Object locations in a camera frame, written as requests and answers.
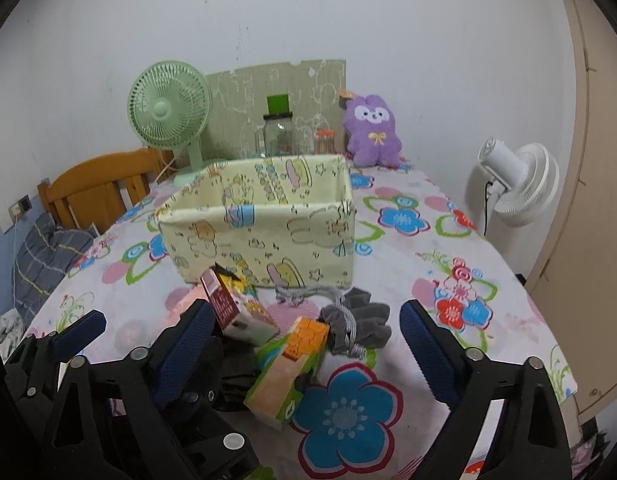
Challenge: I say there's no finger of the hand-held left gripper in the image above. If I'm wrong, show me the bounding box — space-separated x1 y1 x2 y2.
5 309 107 412

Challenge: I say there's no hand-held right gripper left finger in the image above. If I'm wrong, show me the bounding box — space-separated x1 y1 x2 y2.
42 300 260 480

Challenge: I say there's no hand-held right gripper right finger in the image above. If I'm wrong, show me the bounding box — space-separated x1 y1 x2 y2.
399 299 572 480

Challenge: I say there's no red snack box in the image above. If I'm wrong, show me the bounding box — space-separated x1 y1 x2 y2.
199 262 280 346

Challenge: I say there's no grey drawstring pouch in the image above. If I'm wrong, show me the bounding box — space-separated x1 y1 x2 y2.
275 284 392 361

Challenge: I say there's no orange and green packet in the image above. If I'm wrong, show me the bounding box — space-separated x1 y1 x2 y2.
243 316 332 432

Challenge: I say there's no yellow cartoon print storage box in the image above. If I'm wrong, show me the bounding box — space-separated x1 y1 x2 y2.
155 154 357 292

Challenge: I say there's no grey plaid blanket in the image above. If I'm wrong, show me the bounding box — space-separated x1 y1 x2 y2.
10 212 97 319

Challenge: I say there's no wooden chair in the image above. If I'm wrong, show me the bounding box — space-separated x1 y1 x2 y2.
37 147 178 234

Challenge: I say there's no white desk fan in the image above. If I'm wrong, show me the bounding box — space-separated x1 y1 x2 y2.
463 136 560 231

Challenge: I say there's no beige wardrobe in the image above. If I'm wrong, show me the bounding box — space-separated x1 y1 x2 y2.
525 0 617 417

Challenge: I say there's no purple plush toy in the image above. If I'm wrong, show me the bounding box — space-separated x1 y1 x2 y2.
339 89 404 168

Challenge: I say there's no small jar with orange lid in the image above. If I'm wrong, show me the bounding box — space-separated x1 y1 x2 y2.
314 129 338 155

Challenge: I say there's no green desk fan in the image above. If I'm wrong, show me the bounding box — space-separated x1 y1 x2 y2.
127 60 228 187

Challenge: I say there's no glass jar with green lid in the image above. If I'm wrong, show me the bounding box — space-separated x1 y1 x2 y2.
254 93 296 159

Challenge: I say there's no printed green cardboard panel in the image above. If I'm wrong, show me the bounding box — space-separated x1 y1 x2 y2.
204 58 348 162

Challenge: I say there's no wall socket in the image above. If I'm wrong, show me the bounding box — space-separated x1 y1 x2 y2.
8 194 34 221

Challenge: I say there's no white fan cable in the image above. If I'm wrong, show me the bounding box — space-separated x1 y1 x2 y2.
156 149 177 182

